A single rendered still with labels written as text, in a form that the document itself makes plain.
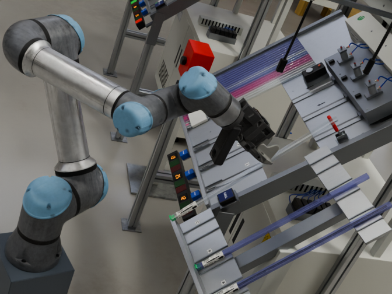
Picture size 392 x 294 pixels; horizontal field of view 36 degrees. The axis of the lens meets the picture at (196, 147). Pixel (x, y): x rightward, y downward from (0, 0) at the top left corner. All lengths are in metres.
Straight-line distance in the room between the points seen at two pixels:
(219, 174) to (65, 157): 0.52
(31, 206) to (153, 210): 1.40
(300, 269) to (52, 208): 0.91
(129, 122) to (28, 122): 2.01
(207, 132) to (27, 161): 1.15
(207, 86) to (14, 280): 0.73
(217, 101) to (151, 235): 1.49
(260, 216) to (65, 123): 0.87
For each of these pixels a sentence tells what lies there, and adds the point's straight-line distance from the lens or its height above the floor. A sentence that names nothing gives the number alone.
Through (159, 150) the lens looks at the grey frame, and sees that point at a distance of 2.51.
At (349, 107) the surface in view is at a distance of 1.94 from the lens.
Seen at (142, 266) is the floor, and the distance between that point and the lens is 2.61.
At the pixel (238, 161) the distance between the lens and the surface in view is 1.92.
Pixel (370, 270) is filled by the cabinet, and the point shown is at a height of 0.57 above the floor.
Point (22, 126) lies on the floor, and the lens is 3.23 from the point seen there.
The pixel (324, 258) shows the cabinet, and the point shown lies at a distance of 2.10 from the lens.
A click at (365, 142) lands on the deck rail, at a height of 1.06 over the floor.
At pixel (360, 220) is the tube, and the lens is 1.53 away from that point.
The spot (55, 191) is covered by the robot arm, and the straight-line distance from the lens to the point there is 1.60.
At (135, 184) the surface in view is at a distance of 3.01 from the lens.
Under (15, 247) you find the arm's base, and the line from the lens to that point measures 1.68.
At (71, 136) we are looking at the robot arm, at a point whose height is 0.87.
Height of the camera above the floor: 1.77
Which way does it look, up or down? 30 degrees down
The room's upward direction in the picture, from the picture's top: 22 degrees clockwise
